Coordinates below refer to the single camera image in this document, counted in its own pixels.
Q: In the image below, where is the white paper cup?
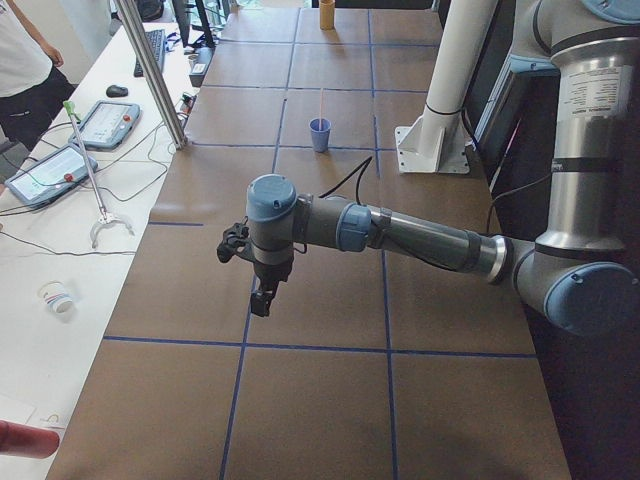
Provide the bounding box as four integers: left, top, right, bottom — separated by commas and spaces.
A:
38, 281, 74, 314

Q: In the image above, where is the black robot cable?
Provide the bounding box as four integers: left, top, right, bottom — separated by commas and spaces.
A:
318, 155, 375, 204

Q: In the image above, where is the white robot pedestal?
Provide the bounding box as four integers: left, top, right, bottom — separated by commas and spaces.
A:
395, 0, 498, 175

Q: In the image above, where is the near teach pendant tablet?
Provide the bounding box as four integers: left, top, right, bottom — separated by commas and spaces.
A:
4, 144, 88, 208

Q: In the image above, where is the red cylinder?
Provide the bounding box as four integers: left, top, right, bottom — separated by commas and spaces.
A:
0, 420, 60, 459

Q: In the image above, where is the aluminium frame post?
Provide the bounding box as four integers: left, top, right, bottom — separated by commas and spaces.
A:
115, 0, 187, 150

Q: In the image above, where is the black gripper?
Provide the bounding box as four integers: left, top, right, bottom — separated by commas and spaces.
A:
250, 259, 292, 317

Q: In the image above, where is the light blue ribbed cup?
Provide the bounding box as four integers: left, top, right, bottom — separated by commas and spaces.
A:
309, 117, 331, 153

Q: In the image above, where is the person in white shirt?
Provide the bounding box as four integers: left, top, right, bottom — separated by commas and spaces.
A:
1, 1, 74, 150

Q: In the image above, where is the far teach pendant tablet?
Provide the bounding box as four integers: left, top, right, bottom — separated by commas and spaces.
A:
78, 100, 141, 151

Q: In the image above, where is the metal reacher grabber tool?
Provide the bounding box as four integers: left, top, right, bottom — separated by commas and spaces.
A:
63, 100, 135, 249

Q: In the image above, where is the black keyboard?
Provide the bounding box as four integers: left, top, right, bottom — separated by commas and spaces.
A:
133, 29, 166, 78

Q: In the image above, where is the white paper sheet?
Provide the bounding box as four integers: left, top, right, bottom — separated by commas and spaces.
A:
0, 394, 67, 432

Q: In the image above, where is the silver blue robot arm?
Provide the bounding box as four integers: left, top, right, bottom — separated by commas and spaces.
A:
238, 1, 639, 336

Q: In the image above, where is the teach pendant tablet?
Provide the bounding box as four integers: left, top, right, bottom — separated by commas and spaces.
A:
78, 100, 141, 151
4, 144, 88, 208

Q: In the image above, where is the black computer mouse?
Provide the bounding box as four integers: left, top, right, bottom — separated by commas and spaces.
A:
105, 85, 129, 98

